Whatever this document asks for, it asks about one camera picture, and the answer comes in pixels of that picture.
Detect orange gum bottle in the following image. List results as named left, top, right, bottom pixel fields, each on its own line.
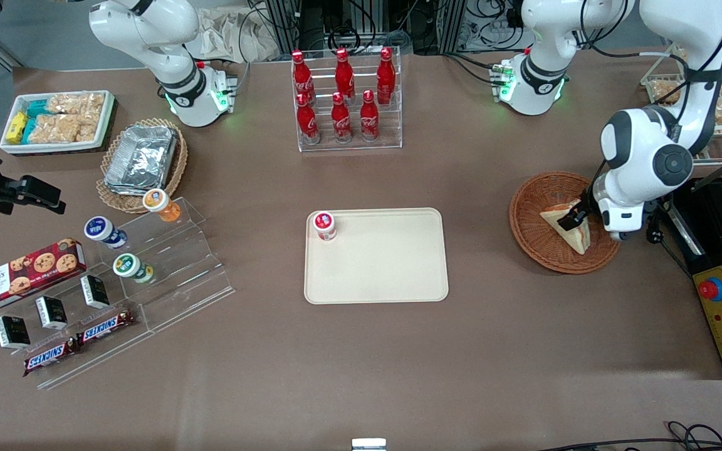
left=142, top=188, right=182, bottom=224

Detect stacked aluminium foil trays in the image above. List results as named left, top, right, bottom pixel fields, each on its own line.
left=103, top=125, right=179, bottom=194

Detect Snickers chocolate bar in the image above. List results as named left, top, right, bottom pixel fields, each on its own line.
left=22, top=338, right=80, bottom=377
left=76, top=308, right=137, bottom=347

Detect white rectangular snack tray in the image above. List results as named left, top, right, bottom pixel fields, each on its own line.
left=0, top=90, right=117, bottom=156

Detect black side platform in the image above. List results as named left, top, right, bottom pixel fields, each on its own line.
left=671, top=178, right=722, bottom=381

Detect black equipment frame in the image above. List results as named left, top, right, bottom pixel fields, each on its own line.
left=259, top=0, right=377, bottom=56
left=410, top=0, right=528, bottom=54

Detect clear acrylic stepped display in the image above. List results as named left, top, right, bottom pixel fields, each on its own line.
left=0, top=197, right=236, bottom=391

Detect blue gum bottle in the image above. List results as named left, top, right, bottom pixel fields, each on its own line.
left=83, top=215, right=128, bottom=250

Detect small black white box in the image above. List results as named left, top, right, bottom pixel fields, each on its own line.
left=80, top=274, right=112, bottom=310
left=0, top=314, right=32, bottom=350
left=34, top=295, right=69, bottom=331

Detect rice crisp snack pack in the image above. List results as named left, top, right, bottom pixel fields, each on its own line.
left=44, top=92, right=106, bottom=117
left=28, top=113, right=100, bottom=144

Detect white wire rack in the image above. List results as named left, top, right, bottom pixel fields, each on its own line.
left=641, top=34, right=722, bottom=168

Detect brown wicker basket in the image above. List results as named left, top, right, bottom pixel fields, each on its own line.
left=509, top=171, right=622, bottom=275

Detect triangular sandwich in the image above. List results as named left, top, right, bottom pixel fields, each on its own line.
left=539, top=200, right=591, bottom=256

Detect red gum bottle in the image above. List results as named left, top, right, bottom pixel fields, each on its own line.
left=313, top=211, right=338, bottom=242

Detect light wicker basket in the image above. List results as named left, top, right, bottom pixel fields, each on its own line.
left=96, top=117, right=189, bottom=214

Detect yellow snack box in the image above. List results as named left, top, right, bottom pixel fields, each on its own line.
left=4, top=111, right=29, bottom=142

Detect clear acrylic bottle rack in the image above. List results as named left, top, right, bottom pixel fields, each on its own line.
left=290, top=45, right=404, bottom=153

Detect beige plastic tray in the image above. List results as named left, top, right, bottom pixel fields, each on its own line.
left=303, top=207, right=450, bottom=305

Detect green gum bottle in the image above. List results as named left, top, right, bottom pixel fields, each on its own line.
left=112, top=253, right=155, bottom=284

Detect beige crumpled cloth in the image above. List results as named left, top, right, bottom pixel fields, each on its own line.
left=184, top=6, right=281, bottom=64

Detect black floor cable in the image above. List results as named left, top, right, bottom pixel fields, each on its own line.
left=535, top=420, right=722, bottom=451

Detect red cola bottle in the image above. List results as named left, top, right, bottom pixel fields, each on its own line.
left=334, top=48, right=356, bottom=102
left=291, top=50, right=316, bottom=106
left=376, top=47, right=397, bottom=105
left=330, top=92, right=353, bottom=144
left=359, top=90, right=380, bottom=142
left=296, top=93, right=322, bottom=145

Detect red Walkers cookie box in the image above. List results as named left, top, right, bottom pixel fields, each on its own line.
left=0, top=237, right=88, bottom=316

